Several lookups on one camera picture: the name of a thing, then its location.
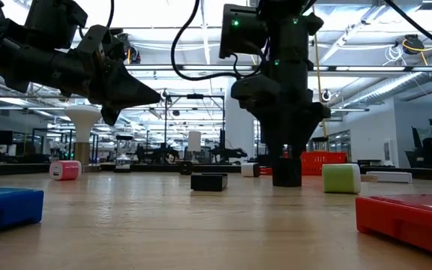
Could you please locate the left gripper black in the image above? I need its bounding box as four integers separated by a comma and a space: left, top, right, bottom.
52, 24, 161, 127

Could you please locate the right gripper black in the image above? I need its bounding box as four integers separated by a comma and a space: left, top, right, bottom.
231, 73, 332, 158

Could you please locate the black wall charger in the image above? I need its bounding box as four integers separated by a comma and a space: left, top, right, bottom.
271, 157, 303, 188

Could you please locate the green wall charger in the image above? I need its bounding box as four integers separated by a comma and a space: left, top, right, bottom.
321, 163, 362, 194

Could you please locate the white sand hourglass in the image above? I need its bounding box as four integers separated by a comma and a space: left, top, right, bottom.
114, 134, 133, 174

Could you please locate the black plastic case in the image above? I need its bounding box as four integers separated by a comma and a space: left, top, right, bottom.
190, 172, 229, 193

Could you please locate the pink wall charger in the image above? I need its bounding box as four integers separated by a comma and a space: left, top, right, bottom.
49, 160, 83, 182

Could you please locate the white plastic case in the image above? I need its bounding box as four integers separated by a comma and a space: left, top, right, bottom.
365, 171, 413, 185

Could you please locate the plain blue plastic case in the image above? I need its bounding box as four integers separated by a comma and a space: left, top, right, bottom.
0, 186, 45, 236

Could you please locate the red slotted plastic basket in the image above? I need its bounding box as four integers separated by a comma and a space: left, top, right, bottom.
300, 151, 348, 176

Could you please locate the white cylinder lamp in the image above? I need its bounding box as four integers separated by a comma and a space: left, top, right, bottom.
187, 130, 203, 154

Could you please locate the black charger white label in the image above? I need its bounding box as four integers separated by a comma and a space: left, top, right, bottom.
178, 160, 194, 176

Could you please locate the person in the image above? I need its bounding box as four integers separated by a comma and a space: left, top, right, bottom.
412, 137, 432, 169

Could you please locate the plain red plastic case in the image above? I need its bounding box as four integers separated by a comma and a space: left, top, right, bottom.
355, 193, 432, 262

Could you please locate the white wall charger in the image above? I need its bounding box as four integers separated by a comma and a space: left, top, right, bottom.
240, 162, 262, 178

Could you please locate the black background rig frame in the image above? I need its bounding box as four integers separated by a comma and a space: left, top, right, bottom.
162, 92, 227, 166

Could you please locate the right camera black cable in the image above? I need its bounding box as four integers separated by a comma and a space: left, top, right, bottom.
169, 0, 242, 83

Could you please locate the camera black cable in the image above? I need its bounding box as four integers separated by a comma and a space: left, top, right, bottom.
169, 0, 242, 83
105, 0, 115, 31

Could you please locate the left camera black cable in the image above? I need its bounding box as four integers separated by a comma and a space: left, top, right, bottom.
105, 0, 115, 31

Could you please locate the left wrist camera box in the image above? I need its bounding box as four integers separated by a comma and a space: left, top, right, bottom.
24, 0, 89, 50

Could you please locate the black aluminium table frame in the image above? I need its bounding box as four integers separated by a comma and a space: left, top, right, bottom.
0, 163, 432, 180

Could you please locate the black ceiling cable reel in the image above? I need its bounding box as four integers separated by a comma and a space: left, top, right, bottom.
402, 34, 425, 56

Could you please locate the thick black cable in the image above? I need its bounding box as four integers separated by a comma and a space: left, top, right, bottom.
382, 0, 432, 58

